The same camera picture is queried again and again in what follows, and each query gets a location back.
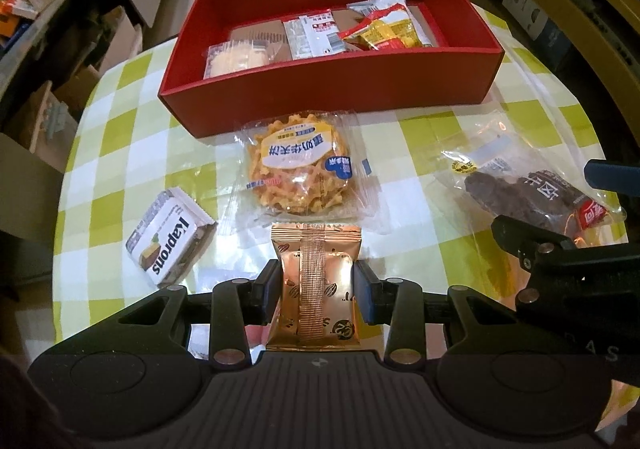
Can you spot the gold foil snack packet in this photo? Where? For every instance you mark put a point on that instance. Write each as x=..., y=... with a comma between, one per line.
x=316, y=311

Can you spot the cardboard box under table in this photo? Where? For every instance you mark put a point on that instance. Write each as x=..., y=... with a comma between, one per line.
x=32, y=164

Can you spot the white red label packet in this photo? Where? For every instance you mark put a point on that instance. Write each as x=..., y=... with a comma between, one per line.
x=313, y=36

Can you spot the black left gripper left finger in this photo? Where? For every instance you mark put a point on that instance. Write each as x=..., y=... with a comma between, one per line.
x=235, y=304

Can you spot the green white checkered tablecloth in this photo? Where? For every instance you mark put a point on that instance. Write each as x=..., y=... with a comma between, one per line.
x=145, y=204

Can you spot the red yellow snack packet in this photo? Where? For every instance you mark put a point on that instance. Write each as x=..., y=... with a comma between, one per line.
x=386, y=29

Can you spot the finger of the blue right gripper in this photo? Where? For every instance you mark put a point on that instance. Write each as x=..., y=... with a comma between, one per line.
x=608, y=176

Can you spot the clear pale cracker packet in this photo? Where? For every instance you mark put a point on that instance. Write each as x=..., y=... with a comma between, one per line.
x=239, y=55

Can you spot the clear fried noodle snack bag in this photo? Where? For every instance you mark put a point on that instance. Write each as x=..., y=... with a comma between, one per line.
x=309, y=166

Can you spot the red rectangular box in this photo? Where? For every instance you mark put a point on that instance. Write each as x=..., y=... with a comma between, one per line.
x=458, y=69

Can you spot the white Kaprons wafer packet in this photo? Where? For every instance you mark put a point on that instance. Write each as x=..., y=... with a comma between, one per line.
x=169, y=237

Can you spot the clear dark brown snack bag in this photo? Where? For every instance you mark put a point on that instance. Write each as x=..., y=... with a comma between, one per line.
x=493, y=170

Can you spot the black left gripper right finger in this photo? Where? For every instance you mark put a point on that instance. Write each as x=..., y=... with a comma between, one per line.
x=395, y=302

